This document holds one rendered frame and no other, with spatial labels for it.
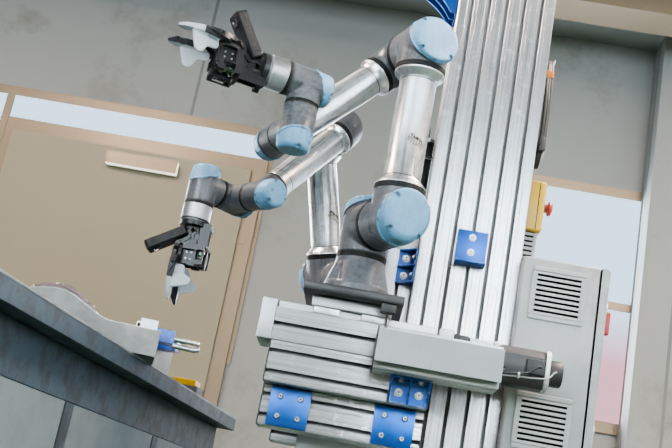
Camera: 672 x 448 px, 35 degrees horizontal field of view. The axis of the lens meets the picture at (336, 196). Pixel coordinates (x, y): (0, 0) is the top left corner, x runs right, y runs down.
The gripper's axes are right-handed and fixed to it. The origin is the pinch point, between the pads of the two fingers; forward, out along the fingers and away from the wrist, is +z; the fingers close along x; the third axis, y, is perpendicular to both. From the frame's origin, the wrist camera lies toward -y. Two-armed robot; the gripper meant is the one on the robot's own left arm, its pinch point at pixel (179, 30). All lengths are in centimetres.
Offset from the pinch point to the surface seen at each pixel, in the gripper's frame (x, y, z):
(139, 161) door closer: 278, -96, -56
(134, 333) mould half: 19, 60, -8
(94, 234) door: 293, -60, -46
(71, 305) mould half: 21, 57, 5
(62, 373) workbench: 4, 74, 7
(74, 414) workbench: 15, 79, 1
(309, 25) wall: 246, -183, -120
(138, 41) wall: 286, -164, -44
